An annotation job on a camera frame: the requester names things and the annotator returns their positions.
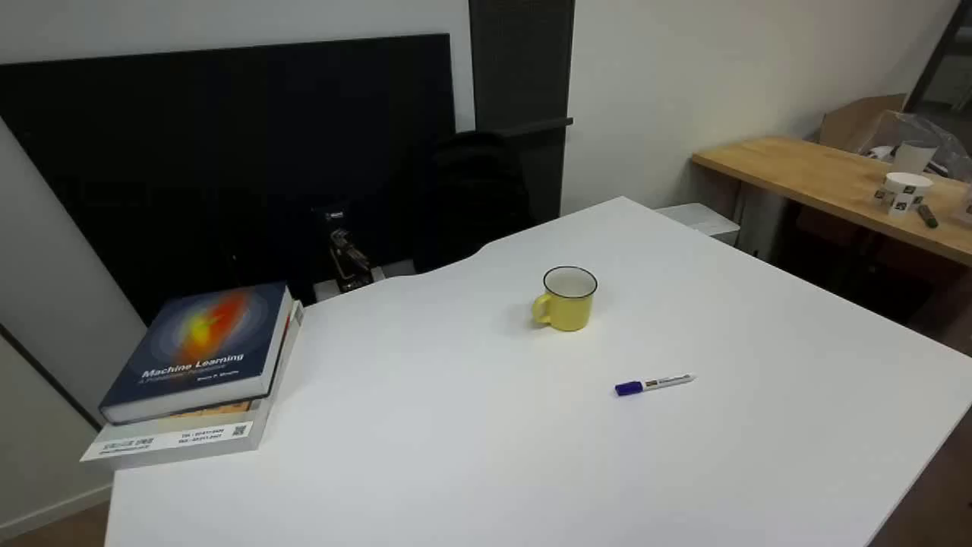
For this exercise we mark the white marker with blue cap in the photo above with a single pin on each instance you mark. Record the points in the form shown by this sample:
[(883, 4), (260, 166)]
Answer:
[(648, 385)]

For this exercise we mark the yellow enamel cup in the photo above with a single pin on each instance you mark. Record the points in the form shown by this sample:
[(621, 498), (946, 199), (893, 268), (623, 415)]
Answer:
[(572, 309)]

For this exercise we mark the white paper cup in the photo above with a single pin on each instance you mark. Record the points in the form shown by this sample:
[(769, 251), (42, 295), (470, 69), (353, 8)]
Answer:
[(902, 192)]

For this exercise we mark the black office chair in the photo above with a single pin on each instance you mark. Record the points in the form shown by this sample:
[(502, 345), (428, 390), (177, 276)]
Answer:
[(475, 192)]

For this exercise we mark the dark grey pillar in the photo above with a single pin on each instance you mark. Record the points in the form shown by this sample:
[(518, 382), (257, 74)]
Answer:
[(519, 63)]

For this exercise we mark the blue book with orange cover art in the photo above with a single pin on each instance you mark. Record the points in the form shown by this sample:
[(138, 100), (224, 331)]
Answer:
[(202, 345)]

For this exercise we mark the large black panel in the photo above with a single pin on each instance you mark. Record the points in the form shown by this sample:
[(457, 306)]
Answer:
[(202, 152)]

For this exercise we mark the wooden side table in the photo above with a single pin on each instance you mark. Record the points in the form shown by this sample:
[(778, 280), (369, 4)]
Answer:
[(809, 173)]

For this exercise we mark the stack of books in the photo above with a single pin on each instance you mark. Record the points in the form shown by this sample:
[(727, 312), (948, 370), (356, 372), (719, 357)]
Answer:
[(172, 439)]

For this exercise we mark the brown cardboard box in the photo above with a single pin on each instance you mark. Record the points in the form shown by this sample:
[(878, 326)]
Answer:
[(851, 124)]

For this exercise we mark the small grey hand tool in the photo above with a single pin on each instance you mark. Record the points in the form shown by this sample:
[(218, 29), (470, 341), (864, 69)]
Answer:
[(926, 214)]

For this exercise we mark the clear plastic bag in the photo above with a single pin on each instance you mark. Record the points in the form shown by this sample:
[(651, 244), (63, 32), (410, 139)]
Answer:
[(914, 139)]

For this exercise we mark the black camera on stand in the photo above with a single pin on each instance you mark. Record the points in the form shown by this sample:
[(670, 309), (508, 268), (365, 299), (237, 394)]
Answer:
[(348, 253)]

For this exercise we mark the dark metal ladder frame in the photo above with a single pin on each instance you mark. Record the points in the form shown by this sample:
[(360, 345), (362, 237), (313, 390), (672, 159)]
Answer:
[(935, 71)]

